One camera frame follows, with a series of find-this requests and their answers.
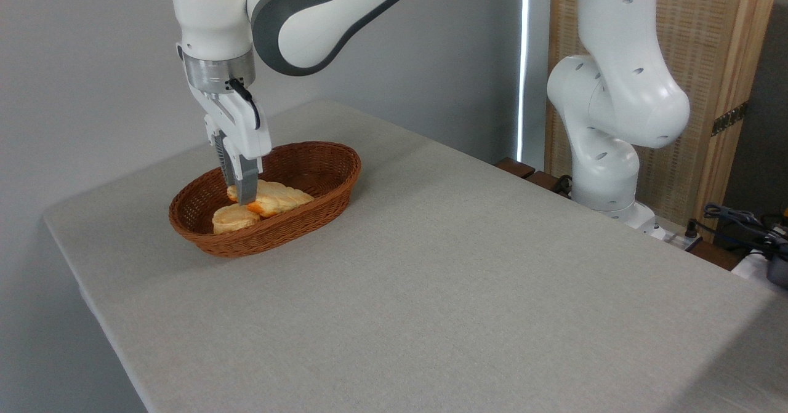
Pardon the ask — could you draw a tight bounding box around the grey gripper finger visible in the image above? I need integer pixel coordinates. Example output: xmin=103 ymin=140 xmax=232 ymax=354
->
xmin=224 ymin=138 xmax=265 ymax=206
xmin=212 ymin=130 xmax=237 ymax=187

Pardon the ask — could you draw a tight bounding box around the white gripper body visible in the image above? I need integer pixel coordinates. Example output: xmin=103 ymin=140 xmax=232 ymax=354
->
xmin=187 ymin=82 xmax=273 ymax=161

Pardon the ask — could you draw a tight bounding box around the long golden bread loaf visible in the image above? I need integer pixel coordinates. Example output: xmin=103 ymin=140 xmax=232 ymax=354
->
xmin=227 ymin=180 xmax=315 ymax=219

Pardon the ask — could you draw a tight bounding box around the round golden bread roll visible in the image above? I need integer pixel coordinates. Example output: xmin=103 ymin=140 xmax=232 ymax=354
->
xmin=212 ymin=204 xmax=262 ymax=236

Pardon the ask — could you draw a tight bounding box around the brown wicker oval basket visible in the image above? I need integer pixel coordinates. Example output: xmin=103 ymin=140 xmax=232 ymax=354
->
xmin=169 ymin=142 xmax=362 ymax=259

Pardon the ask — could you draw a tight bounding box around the grey table cloth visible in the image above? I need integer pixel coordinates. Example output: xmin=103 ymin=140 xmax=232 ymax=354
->
xmin=43 ymin=99 xmax=788 ymax=413

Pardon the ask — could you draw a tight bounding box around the dark wooden bench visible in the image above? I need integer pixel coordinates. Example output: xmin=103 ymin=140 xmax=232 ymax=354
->
xmin=494 ymin=157 xmax=574 ymax=199

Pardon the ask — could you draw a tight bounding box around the white power strip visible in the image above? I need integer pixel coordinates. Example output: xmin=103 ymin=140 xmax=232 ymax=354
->
xmin=646 ymin=221 xmax=704 ymax=252

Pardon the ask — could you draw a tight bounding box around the brass screen hinge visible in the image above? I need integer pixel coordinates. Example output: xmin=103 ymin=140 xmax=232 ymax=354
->
xmin=711 ymin=101 xmax=749 ymax=137

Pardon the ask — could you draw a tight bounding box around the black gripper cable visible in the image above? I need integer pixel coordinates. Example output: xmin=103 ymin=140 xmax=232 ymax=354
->
xmin=224 ymin=78 xmax=262 ymax=130

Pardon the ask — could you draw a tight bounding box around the black cable bundle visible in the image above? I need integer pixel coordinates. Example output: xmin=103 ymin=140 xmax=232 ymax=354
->
xmin=686 ymin=202 xmax=788 ymax=260

